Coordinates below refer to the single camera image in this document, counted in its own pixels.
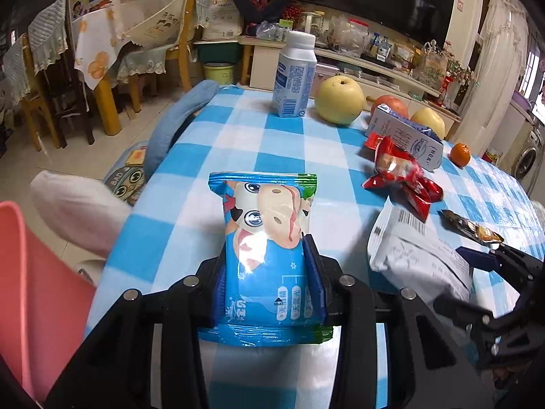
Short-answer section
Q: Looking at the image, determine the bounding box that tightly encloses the green waste bin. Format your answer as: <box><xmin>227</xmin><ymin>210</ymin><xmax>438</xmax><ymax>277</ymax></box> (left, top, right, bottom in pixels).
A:
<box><xmin>202</xmin><ymin>62</ymin><xmax>236</xmax><ymax>85</ymax></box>

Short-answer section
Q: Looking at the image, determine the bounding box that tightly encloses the blue checkered tablecloth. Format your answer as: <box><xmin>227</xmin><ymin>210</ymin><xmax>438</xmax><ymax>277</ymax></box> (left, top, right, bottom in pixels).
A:
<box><xmin>84</xmin><ymin>87</ymin><xmax>545</xmax><ymax>409</ymax></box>

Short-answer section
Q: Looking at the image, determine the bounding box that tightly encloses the red apple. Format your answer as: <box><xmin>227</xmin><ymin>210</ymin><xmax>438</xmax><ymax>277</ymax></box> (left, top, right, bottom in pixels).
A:
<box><xmin>370</xmin><ymin>95</ymin><xmax>409</xmax><ymax>118</ymax></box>

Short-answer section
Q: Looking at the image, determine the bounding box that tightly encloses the white tv cabinet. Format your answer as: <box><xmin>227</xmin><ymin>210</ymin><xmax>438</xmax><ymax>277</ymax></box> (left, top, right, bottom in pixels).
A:
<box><xmin>230</xmin><ymin>36</ymin><xmax>460</xmax><ymax>136</ymax></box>

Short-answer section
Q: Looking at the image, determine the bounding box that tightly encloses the white blue milk carton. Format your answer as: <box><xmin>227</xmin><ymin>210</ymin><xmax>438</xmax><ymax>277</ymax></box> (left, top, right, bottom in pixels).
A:
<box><xmin>367</xmin><ymin>104</ymin><xmax>443</xmax><ymax>172</ymax></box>

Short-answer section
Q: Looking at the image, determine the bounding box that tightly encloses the dining table with cloth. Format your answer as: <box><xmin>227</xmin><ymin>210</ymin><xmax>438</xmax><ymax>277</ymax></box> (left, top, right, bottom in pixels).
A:
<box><xmin>71</xmin><ymin>7</ymin><xmax>128</xmax><ymax>136</ymax></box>

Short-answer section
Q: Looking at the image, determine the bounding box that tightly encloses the glass kettle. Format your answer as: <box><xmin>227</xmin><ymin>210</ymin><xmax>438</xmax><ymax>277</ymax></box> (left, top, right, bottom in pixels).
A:
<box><xmin>297</xmin><ymin>11</ymin><xmax>325</xmax><ymax>37</ymax></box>

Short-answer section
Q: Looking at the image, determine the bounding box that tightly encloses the blue cartoon snack packet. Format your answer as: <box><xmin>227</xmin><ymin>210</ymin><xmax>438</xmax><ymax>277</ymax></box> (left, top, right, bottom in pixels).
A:
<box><xmin>200</xmin><ymin>172</ymin><xmax>333</xmax><ymax>347</ymax></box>

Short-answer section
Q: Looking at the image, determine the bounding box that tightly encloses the white blue milk bottle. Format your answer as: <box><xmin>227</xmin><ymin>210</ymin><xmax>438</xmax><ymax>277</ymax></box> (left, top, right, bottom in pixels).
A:
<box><xmin>272</xmin><ymin>31</ymin><xmax>317</xmax><ymax>117</ymax></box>

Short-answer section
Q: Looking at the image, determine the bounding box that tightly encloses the grey white stool cushion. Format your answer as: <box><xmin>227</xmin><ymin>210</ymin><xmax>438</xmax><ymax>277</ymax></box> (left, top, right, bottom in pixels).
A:
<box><xmin>30</xmin><ymin>171</ymin><xmax>131</xmax><ymax>259</ymax></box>

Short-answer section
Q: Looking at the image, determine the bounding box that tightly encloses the mesh food cover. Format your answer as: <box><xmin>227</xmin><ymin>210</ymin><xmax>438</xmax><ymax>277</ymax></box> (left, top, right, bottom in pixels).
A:
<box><xmin>112</xmin><ymin>0</ymin><xmax>185</xmax><ymax>48</ymax></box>

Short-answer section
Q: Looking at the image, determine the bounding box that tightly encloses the washing machine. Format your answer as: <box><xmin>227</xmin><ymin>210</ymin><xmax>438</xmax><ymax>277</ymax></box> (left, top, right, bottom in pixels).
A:
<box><xmin>499</xmin><ymin>102</ymin><xmax>544</xmax><ymax>196</ymax></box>

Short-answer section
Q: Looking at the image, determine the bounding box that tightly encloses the white lace curtain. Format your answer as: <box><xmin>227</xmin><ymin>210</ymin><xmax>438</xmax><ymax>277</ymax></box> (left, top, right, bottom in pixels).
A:
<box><xmin>452</xmin><ymin>0</ymin><xmax>528</xmax><ymax>155</ymax></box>

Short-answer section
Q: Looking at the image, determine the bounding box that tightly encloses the small orange tangerine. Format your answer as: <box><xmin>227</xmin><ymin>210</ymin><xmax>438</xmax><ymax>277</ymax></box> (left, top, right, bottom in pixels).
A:
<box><xmin>449</xmin><ymin>143</ymin><xmax>471</xmax><ymax>168</ymax></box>

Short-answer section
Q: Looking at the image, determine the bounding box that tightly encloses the cartoon floor mat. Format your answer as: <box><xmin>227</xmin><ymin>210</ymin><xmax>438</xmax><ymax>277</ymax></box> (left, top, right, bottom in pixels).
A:
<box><xmin>103</xmin><ymin>140</ymin><xmax>148</xmax><ymax>206</ymax></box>

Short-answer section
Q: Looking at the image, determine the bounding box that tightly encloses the blue chair cushion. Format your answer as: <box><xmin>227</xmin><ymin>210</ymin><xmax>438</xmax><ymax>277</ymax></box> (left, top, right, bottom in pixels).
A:
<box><xmin>143</xmin><ymin>79</ymin><xmax>219</xmax><ymax>181</ymax></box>

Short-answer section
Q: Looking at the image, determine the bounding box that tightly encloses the large yellow pear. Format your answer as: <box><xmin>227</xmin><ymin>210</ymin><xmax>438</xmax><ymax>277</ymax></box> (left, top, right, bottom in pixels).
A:
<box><xmin>314</xmin><ymin>75</ymin><xmax>366</xmax><ymax>126</ymax></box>

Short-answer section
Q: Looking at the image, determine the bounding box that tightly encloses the wooden chair lace cover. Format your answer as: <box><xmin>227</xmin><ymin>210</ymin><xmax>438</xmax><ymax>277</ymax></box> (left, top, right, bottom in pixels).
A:
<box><xmin>165</xmin><ymin>0</ymin><xmax>212</xmax><ymax>92</ymax></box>

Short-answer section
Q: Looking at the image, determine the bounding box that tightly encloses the pink plastic basin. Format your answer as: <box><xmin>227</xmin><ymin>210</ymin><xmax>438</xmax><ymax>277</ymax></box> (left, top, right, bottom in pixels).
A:
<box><xmin>1</xmin><ymin>201</ymin><xmax>95</xmax><ymax>403</ymax></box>

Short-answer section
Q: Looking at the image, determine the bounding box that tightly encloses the dark wooden chair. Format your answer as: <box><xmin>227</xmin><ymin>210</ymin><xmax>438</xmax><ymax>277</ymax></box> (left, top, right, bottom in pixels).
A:
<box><xmin>23</xmin><ymin>0</ymin><xmax>94</xmax><ymax>149</ymax></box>

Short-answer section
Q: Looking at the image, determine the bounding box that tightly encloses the small yellow pear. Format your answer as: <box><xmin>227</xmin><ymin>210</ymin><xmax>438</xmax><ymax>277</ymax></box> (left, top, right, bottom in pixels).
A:
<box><xmin>411</xmin><ymin>107</ymin><xmax>445</xmax><ymax>139</ymax></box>

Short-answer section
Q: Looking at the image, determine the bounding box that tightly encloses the red candy wrapper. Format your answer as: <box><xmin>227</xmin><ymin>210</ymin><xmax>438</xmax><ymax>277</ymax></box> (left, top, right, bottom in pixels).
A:
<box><xmin>362</xmin><ymin>132</ymin><xmax>443</xmax><ymax>222</ymax></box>

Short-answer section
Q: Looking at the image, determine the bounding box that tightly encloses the black orange snack wrapper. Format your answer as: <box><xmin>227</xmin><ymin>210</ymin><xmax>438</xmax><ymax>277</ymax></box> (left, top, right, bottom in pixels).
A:
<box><xmin>439</xmin><ymin>210</ymin><xmax>504</xmax><ymax>246</ymax></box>

